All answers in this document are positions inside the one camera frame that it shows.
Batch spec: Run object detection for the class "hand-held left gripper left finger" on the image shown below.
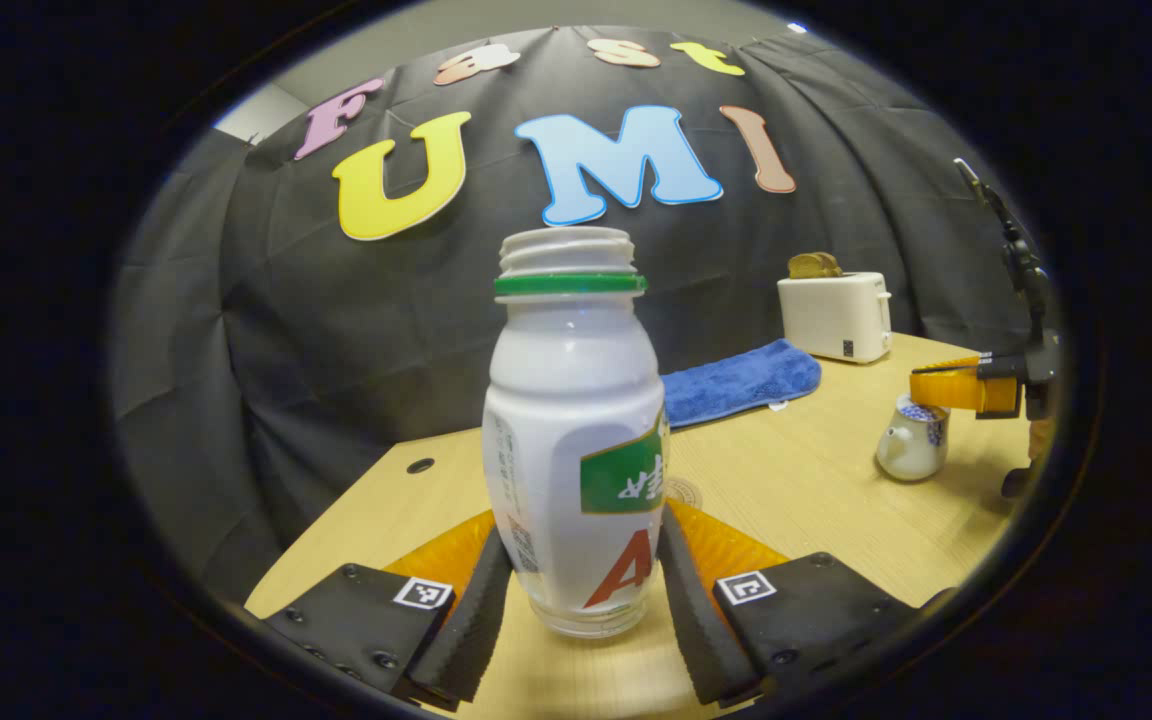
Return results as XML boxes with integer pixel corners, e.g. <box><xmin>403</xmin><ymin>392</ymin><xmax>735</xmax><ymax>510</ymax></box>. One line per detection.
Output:
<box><xmin>259</xmin><ymin>508</ymin><xmax>517</xmax><ymax>713</ymax></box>

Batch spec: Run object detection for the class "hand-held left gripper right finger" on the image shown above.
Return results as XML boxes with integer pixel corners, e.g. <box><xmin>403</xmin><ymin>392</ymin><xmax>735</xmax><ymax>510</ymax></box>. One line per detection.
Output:
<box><xmin>656</xmin><ymin>500</ymin><xmax>924</xmax><ymax>708</ymax></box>

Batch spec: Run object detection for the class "blue white teacup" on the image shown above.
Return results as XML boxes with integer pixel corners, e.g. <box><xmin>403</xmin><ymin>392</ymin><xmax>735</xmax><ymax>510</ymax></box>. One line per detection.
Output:
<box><xmin>875</xmin><ymin>410</ymin><xmax>952</xmax><ymax>483</ymax></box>

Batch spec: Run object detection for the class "white water bottle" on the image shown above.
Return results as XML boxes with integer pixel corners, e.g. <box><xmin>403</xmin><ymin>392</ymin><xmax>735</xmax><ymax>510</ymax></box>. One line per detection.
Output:
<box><xmin>482</xmin><ymin>226</ymin><xmax>672</xmax><ymax>639</ymax></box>

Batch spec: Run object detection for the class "white toaster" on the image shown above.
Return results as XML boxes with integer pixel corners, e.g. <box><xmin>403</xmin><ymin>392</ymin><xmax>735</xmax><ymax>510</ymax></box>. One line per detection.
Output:
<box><xmin>777</xmin><ymin>271</ymin><xmax>894</xmax><ymax>365</ymax></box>

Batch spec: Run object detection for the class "blue towel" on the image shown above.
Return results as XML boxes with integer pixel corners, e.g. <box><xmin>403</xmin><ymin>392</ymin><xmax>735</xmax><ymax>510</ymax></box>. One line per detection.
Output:
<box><xmin>661</xmin><ymin>338</ymin><xmax>823</xmax><ymax>429</ymax></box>

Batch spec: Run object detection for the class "black backdrop cloth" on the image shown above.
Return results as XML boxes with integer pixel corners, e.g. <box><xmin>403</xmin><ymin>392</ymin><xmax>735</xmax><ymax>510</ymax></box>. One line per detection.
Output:
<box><xmin>111</xmin><ymin>25</ymin><xmax>1057</xmax><ymax>601</ymax></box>

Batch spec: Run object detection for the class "smartphone on black mount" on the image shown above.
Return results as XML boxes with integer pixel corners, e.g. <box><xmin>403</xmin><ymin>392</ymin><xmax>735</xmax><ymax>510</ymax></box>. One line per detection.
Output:
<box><xmin>953</xmin><ymin>157</ymin><xmax>1052</xmax><ymax>346</ymax></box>

